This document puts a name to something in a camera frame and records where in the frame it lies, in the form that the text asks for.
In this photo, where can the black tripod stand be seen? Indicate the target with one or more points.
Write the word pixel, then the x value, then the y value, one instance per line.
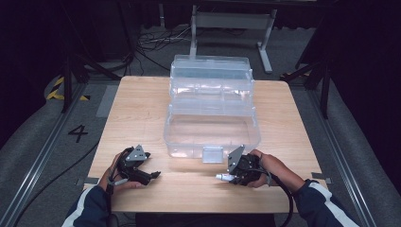
pixel 324 91
pixel 66 85

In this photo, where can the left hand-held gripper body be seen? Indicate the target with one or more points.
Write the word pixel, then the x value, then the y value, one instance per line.
pixel 127 164

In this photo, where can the grey metal stand frame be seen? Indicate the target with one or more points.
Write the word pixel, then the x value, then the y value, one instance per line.
pixel 231 20

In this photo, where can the white ointment tube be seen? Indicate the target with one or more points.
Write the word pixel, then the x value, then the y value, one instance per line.
pixel 222 177

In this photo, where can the grey tape strip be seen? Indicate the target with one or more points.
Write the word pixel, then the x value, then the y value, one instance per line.
pixel 321 177
pixel 88 181

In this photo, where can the person's right hand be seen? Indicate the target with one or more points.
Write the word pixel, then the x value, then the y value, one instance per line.
pixel 272 171

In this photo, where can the clear plastic storage box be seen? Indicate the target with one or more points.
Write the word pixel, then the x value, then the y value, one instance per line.
pixel 211 126

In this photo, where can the grey metal floor rail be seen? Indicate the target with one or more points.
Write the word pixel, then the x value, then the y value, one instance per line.
pixel 41 160
pixel 334 142

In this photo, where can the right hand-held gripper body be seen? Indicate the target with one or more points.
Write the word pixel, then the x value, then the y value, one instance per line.
pixel 247 167

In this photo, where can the person's left hand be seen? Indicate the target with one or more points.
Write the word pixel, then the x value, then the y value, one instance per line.
pixel 105 183

